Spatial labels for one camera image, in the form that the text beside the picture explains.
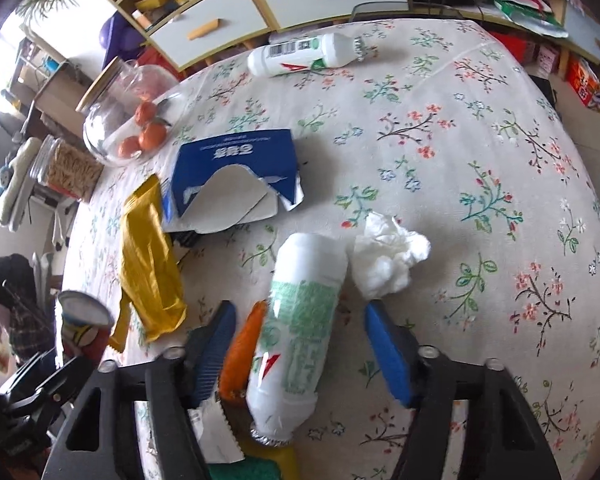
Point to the floral tablecloth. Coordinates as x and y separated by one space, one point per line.
441 128

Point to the glass jar with oranges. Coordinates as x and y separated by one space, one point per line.
129 111

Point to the white green-label plastic bottle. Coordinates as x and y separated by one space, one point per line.
294 337

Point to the paper cup with cartoon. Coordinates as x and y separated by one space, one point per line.
85 326

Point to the crumpled white tissue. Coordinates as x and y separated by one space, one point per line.
382 257

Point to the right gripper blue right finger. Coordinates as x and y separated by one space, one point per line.
395 349

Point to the yellow plastic bag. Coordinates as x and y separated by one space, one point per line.
150 280

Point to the green yellow sponge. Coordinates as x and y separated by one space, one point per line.
260 463

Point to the torn blue paper box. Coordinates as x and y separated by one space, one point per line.
237 178

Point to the orange wrapper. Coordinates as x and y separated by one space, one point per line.
236 368

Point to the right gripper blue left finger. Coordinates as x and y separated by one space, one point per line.
206 349

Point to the plastic jar of snacks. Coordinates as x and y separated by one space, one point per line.
66 169

